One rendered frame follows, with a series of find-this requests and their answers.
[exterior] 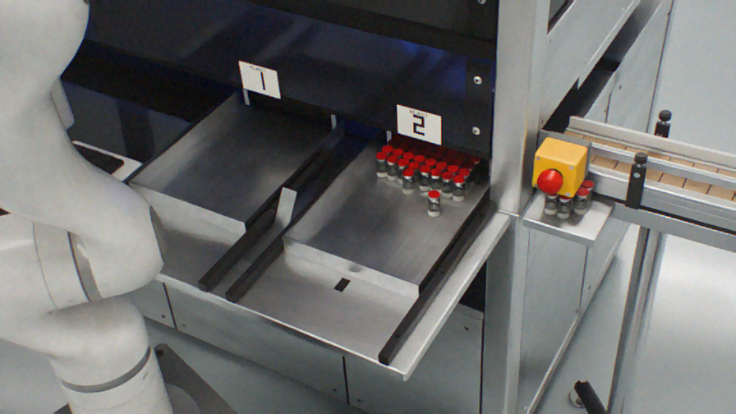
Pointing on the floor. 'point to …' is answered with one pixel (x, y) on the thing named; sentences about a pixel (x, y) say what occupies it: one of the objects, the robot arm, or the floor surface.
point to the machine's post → (512, 191)
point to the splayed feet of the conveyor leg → (586, 397)
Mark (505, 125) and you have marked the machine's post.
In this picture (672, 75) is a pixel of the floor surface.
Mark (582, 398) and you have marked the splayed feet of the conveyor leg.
